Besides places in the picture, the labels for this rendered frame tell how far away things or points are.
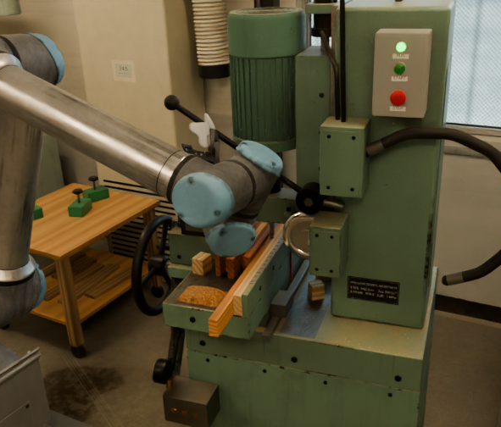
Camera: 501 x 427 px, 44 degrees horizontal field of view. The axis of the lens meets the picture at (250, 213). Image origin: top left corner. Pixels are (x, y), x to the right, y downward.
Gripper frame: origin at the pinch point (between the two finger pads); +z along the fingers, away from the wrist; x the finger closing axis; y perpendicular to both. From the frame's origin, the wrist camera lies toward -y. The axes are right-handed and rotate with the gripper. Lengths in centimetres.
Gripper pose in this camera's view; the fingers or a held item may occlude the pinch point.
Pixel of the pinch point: (197, 141)
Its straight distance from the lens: 145.7
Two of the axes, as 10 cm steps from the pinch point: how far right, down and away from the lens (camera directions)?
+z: -3.0, -6.1, 7.3
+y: -8.8, -1.3, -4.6
